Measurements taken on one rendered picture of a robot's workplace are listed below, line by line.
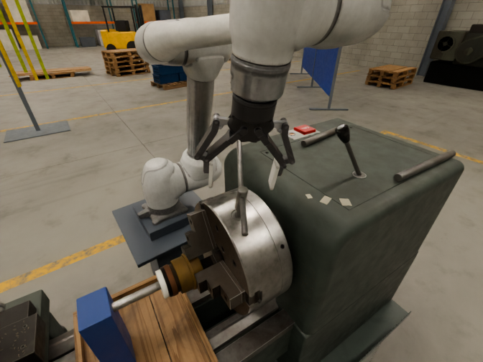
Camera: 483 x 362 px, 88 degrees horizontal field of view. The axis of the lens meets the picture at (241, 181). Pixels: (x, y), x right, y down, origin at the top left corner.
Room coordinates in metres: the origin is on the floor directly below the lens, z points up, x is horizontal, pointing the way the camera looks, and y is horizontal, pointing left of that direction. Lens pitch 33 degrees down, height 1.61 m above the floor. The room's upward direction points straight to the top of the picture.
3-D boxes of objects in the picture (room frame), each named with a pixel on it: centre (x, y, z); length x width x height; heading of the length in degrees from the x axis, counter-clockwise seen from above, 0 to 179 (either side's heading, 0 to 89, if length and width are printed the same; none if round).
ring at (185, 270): (0.39, 0.15, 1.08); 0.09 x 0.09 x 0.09; 32
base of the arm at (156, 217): (0.97, 0.41, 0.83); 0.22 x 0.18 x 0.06; 127
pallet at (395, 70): (7.71, -4.33, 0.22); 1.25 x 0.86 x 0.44; 128
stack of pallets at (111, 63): (9.45, 3.97, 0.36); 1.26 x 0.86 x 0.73; 137
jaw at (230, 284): (0.36, 0.04, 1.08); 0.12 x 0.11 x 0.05; 32
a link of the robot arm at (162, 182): (0.99, 0.38, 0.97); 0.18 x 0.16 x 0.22; 123
